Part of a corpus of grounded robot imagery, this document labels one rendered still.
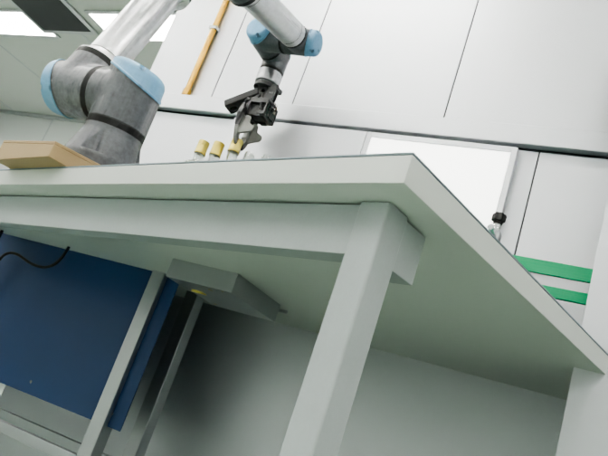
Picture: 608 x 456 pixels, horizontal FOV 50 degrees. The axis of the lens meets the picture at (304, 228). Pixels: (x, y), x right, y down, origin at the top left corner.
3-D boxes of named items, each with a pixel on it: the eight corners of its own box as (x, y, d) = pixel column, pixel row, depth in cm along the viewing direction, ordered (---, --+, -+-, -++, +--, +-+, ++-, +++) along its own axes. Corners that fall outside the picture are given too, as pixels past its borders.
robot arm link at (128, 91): (120, 117, 119) (148, 53, 122) (69, 108, 125) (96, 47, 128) (156, 146, 130) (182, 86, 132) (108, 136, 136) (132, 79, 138)
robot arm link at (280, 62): (265, 33, 197) (276, 51, 204) (253, 63, 194) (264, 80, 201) (288, 34, 194) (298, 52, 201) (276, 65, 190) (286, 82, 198)
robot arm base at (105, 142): (80, 156, 115) (101, 106, 117) (45, 155, 126) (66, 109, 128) (148, 191, 125) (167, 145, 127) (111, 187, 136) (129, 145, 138)
